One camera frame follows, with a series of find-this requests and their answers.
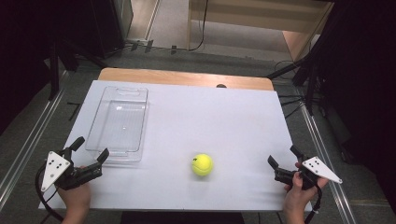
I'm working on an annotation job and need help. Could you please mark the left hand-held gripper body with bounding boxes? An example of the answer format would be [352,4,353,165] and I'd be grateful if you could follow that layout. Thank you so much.
[40,148,104,192]

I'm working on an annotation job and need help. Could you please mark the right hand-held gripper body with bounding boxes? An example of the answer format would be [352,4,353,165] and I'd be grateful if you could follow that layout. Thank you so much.
[274,156,344,191]

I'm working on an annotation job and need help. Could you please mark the person's left hand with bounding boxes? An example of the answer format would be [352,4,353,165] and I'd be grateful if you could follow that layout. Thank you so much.
[57,165,92,217]

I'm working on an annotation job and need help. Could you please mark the person's right hand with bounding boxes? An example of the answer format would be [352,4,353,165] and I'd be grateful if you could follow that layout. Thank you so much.
[282,161,330,217]

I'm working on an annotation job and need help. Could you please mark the clear plastic tray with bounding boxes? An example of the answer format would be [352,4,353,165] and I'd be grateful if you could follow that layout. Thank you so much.
[84,86,150,163]

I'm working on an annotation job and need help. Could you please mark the white board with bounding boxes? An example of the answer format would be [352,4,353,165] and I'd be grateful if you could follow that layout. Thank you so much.
[37,79,313,213]

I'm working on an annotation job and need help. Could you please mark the yellow tennis ball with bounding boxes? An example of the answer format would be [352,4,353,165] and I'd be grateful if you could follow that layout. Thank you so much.
[191,153,215,177]

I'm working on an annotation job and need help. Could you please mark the black metal stand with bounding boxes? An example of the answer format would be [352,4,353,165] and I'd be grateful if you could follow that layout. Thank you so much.
[46,38,109,102]
[265,0,335,117]

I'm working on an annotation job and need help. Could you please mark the wooden table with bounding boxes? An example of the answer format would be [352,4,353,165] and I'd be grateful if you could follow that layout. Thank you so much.
[97,67,276,92]

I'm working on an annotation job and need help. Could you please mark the dark cabinet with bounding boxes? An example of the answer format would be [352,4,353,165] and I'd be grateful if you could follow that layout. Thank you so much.
[89,0,134,60]

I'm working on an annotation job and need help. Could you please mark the light wooden furniture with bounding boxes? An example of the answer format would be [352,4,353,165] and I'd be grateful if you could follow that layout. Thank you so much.
[186,0,336,63]

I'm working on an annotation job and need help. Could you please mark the metal floor rail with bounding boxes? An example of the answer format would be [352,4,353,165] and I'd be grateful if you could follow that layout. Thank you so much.
[298,102,360,224]
[0,70,69,213]

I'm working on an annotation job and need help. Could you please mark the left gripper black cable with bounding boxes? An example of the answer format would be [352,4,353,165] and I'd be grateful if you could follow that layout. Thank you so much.
[34,163,65,223]

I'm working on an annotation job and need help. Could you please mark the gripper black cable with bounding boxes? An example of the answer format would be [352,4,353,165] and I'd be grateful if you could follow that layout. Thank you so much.
[34,163,65,223]
[305,184,323,224]

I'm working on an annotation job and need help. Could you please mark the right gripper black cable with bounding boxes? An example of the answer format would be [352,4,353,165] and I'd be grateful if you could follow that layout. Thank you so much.
[305,184,323,224]

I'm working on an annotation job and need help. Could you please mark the black floor cables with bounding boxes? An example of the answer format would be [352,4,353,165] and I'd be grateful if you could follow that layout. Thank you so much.
[273,60,314,119]

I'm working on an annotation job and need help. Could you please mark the hanging black cable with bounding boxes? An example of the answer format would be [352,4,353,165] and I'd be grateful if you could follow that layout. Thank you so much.
[186,0,210,52]

